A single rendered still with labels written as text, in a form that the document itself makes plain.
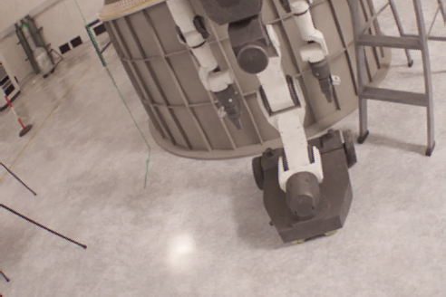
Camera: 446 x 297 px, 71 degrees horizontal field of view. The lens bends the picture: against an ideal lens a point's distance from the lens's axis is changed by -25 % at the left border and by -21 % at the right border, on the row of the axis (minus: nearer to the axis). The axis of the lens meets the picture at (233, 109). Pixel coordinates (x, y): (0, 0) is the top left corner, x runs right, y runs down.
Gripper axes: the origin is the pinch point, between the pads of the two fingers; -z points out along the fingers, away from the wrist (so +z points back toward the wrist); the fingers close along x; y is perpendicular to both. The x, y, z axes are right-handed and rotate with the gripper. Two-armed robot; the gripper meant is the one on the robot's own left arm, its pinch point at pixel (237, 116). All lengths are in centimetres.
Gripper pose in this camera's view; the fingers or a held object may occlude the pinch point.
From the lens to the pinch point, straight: 188.3
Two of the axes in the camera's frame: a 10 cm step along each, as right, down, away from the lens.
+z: -3.7, -6.9, -6.2
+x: -0.1, -6.7, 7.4
